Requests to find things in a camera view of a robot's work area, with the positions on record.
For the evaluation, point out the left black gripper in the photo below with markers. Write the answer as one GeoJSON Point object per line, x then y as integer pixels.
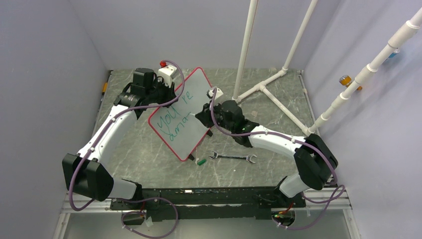
{"type": "Point", "coordinates": [169, 91]}

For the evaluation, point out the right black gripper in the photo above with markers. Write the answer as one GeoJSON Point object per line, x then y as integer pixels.
{"type": "Point", "coordinates": [204, 117]}

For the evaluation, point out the pink framed whiteboard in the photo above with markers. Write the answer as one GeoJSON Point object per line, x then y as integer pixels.
{"type": "Point", "coordinates": [180, 131]}

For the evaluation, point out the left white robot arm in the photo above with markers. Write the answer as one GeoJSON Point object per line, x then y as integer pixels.
{"type": "Point", "coordinates": [86, 171]}

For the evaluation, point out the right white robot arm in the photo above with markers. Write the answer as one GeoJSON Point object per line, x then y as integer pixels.
{"type": "Point", "coordinates": [314, 160]}

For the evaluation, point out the silver open end wrench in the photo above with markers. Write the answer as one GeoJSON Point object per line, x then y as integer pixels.
{"type": "Point", "coordinates": [249, 158]}

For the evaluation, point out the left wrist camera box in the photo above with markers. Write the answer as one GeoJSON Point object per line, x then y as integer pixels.
{"type": "Point", "coordinates": [168, 73]}

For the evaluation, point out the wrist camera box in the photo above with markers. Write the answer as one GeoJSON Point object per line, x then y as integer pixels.
{"type": "Point", "coordinates": [168, 73]}
{"type": "Point", "coordinates": [215, 94]}

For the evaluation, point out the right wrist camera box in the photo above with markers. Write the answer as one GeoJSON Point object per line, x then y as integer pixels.
{"type": "Point", "coordinates": [215, 94]}

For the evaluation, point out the white pvc pipe frame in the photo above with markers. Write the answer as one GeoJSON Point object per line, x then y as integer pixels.
{"type": "Point", "coordinates": [355, 38]}

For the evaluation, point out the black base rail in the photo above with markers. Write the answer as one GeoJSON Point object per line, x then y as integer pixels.
{"type": "Point", "coordinates": [209, 203]}

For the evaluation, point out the orange wall knob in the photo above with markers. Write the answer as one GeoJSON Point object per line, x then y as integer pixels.
{"type": "Point", "coordinates": [345, 80]}

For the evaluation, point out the blue wall knob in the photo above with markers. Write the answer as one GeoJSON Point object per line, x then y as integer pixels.
{"type": "Point", "coordinates": [394, 53]}

